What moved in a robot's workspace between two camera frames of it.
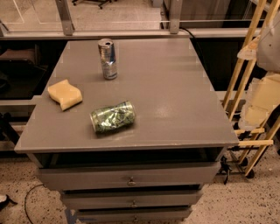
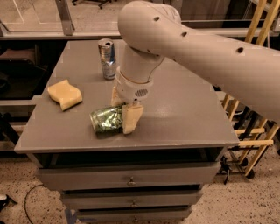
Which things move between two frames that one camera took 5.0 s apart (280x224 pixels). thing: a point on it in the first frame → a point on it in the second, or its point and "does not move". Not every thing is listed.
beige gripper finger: [250, 51] → [115, 98]
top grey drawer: [129, 176] does not move
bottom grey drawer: [133, 214] does not move
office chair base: [104, 2] does not move
